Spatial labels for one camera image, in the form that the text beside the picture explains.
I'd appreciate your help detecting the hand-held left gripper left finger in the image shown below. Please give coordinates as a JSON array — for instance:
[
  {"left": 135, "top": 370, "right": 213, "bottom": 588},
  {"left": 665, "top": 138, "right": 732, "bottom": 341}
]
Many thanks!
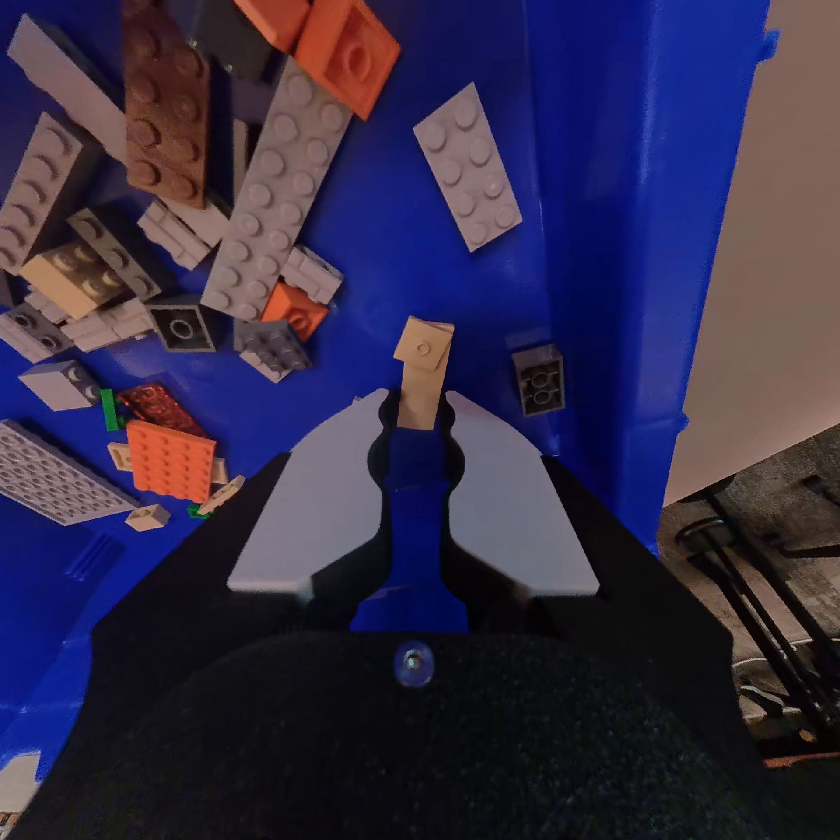
[{"left": 226, "top": 387, "right": 400, "bottom": 608}]

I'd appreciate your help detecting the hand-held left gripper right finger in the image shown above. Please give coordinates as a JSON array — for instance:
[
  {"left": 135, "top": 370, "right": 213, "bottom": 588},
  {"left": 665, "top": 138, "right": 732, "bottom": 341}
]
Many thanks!
[{"left": 441, "top": 390, "right": 600, "bottom": 610}]

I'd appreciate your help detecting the tan long tile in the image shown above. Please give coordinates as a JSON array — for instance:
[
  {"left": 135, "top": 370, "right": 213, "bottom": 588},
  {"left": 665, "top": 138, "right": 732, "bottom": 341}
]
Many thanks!
[{"left": 397, "top": 357, "right": 448, "bottom": 432}]

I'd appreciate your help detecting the blue plastic bin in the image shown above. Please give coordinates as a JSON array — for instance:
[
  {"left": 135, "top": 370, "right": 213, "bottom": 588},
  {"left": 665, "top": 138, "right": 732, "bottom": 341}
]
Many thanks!
[{"left": 0, "top": 0, "right": 782, "bottom": 795}]

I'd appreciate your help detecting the dark grey square brick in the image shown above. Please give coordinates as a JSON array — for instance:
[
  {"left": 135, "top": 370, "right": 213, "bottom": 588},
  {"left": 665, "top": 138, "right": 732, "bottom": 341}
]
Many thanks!
[{"left": 511, "top": 343, "right": 567, "bottom": 417}]

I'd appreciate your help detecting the pile of mixed toy bricks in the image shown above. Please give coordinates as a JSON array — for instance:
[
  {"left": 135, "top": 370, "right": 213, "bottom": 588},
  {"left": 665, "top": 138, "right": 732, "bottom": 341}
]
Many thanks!
[{"left": 0, "top": 0, "right": 403, "bottom": 529}]

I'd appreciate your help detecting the light grey studded plate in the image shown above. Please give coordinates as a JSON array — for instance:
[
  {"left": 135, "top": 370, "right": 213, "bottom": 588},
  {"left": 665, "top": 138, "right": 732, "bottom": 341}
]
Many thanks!
[{"left": 412, "top": 81, "right": 524, "bottom": 253}]

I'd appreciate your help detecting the black desk frame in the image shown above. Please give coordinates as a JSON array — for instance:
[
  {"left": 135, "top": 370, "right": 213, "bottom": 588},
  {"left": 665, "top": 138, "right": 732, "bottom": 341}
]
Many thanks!
[{"left": 675, "top": 472, "right": 840, "bottom": 765}]

